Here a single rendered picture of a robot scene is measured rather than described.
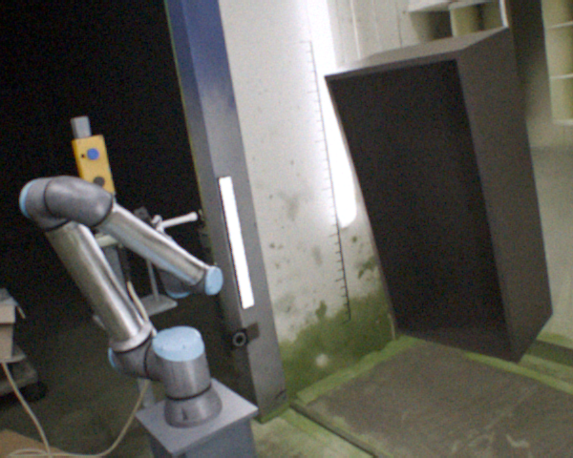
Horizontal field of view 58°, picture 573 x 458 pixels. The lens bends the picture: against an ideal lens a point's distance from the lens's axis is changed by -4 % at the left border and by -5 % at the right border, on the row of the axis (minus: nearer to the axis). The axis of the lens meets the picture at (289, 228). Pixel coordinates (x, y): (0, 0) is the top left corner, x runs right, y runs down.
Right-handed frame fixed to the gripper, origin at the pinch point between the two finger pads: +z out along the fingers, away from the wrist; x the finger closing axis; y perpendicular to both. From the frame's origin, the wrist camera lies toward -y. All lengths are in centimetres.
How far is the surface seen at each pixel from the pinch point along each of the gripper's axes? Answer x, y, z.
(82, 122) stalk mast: -2, -40, 35
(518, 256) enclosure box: 109, 42, -85
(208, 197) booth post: 36.2, 11.3, 26.4
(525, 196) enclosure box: 122, 24, -80
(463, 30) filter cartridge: 201, -21, 19
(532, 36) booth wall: 239, -7, 4
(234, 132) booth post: 57, -14, 23
